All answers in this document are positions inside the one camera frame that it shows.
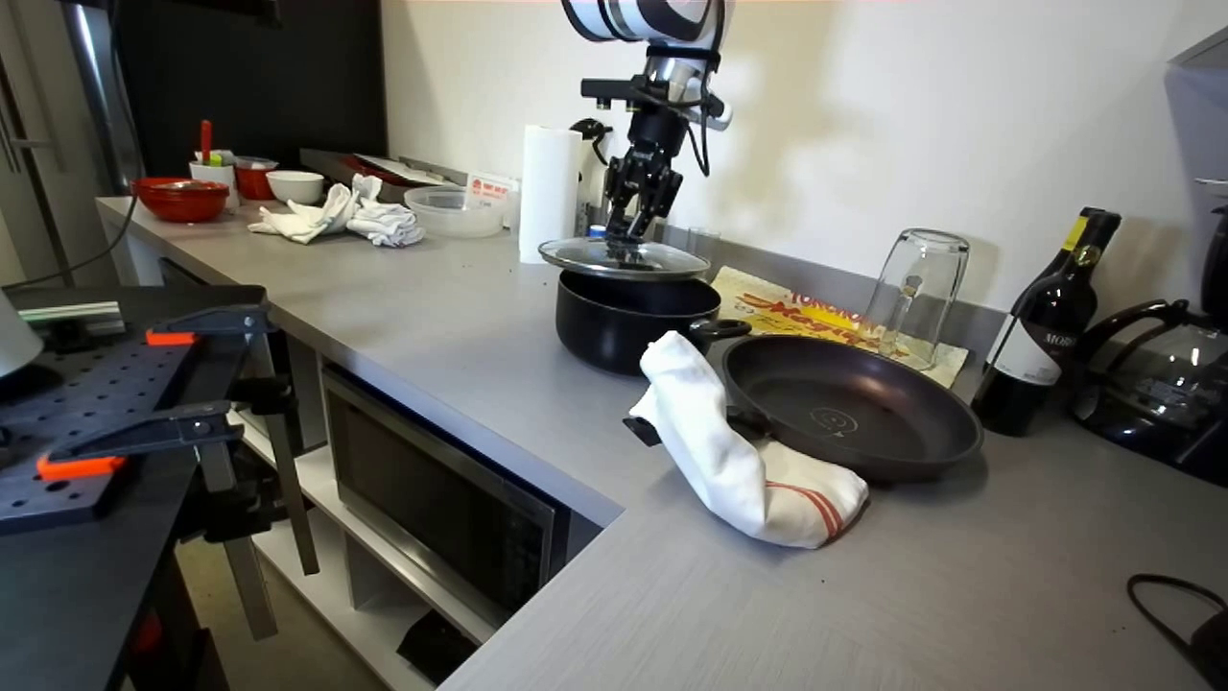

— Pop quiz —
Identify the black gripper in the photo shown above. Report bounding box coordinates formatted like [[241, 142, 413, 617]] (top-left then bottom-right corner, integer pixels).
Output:
[[603, 103, 703, 250]]

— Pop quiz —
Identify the glass lid with black knob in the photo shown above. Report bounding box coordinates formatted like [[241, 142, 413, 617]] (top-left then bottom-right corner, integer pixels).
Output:
[[533, 231, 713, 284]]

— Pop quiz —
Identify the black cooking pot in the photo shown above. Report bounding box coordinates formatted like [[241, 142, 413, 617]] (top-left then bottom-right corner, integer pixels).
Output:
[[555, 263, 758, 379]]

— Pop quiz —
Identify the clear drinking glass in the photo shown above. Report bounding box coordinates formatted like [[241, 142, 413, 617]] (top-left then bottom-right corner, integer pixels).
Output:
[[863, 223, 975, 370]]

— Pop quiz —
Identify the white paper towel roll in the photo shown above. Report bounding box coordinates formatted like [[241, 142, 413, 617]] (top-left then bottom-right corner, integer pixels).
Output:
[[516, 123, 593, 268]]

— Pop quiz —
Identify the white box with red print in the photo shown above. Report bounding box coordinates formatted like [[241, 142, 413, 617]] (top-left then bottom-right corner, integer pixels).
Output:
[[462, 169, 523, 215]]

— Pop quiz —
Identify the yellow cutting board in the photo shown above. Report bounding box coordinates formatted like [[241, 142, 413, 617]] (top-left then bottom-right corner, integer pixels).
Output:
[[708, 263, 975, 392]]

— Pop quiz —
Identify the clear plastic container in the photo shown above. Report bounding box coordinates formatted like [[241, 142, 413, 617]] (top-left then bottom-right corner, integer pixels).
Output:
[[404, 185, 511, 245]]

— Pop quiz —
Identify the dark flat tray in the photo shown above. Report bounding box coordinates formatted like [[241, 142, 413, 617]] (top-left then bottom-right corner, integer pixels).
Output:
[[299, 146, 473, 197]]

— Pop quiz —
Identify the white towel with red stripes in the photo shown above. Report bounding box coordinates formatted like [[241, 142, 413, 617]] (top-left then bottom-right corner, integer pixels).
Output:
[[625, 325, 877, 552]]

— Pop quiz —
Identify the black frying pan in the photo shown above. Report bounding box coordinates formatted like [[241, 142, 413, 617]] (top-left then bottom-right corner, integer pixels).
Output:
[[624, 336, 988, 487]]

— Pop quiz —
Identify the crumpled white cloth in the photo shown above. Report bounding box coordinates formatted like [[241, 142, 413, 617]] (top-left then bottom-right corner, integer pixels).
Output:
[[245, 174, 425, 250]]

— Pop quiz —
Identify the white bowl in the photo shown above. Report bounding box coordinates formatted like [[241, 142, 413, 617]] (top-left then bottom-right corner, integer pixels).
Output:
[[260, 164, 331, 209]]

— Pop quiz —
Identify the black microwave oven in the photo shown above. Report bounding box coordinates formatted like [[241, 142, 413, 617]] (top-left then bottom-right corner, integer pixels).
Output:
[[319, 361, 574, 630]]

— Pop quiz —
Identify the red cup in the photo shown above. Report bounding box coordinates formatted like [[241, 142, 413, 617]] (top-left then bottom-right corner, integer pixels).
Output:
[[230, 155, 281, 205]]

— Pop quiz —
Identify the black cabinet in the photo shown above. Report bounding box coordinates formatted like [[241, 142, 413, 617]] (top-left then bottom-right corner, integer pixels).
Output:
[[112, 0, 393, 180]]

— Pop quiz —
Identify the dark wine bottle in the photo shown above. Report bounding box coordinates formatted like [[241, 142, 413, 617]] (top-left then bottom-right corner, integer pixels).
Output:
[[972, 205, 1124, 439]]

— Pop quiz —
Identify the white cup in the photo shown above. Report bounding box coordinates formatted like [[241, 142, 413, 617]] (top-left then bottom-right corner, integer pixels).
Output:
[[189, 155, 239, 197]]

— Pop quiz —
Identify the red bowl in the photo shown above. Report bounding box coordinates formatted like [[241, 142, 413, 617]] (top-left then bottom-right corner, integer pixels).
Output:
[[130, 174, 233, 227]]

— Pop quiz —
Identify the white shelf unit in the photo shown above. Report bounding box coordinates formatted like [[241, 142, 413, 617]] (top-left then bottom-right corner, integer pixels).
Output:
[[245, 419, 516, 691]]

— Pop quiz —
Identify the white rounded object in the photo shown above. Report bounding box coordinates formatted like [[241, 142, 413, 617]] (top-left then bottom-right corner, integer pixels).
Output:
[[0, 288, 51, 379]]

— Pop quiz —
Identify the black perforated work table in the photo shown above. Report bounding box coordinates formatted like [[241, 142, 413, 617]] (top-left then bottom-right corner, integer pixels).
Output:
[[0, 282, 278, 691]]

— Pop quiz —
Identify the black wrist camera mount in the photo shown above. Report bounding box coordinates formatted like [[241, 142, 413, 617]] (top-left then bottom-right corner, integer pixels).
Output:
[[575, 73, 737, 136]]

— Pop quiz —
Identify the black clamp with orange handle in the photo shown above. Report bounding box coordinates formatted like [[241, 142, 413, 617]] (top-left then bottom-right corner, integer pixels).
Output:
[[141, 300, 322, 580], [34, 401, 281, 645]]

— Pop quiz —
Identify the black cable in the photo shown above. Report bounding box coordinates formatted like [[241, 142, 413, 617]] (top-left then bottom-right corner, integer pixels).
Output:
[[1124, 571, 1228, 691]]

